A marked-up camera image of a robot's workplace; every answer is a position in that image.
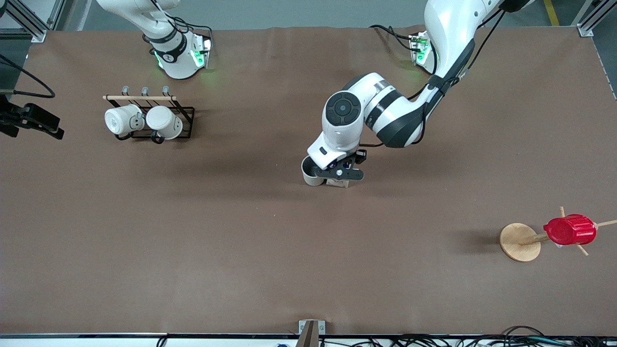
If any grey mug white outside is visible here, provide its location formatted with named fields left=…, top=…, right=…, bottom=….
left=301, top=155, right=328, bottom=187

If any wooden cup tree stand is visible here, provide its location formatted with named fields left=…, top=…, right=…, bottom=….
left=499, top=206, right=617, bottom=263

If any red plastic cup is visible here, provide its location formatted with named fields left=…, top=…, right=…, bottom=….
left=543, top=214, right=597, bottom=246

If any white mug with smiley face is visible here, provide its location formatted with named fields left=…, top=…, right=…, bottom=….
left=105, top=104, right=145, bottom=141

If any wooden rack rod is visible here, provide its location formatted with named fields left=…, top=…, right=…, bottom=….
left=103, top=95, right=177, bottom=102

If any green lit control box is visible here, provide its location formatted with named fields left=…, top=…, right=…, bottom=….
left=409, top=31, right=432, bottom=66
left=190, top=33, right=213, bottom=69

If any table cover sheet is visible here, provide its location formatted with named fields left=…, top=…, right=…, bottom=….
left=0, top=25, right=617, bottom=336

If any plain white mug black handle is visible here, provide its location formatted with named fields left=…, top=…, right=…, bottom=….
left=146, top=106, right=184, bottom=144

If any black base cable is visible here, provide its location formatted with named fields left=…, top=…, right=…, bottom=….
left=171, top=17, right=214, bottom=39
left=369, top=24, right=414, bottom=52

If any black wire mug rack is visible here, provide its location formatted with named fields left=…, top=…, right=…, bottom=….
left=115, top=94, right=196, bottom=141

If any metal table edge bracket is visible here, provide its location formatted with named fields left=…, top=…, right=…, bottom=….
left=296, top=320, right=326, bottom=347

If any black cable bundle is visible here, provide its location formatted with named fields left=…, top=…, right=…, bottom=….
left=321, top=326, right=617, bottom=347

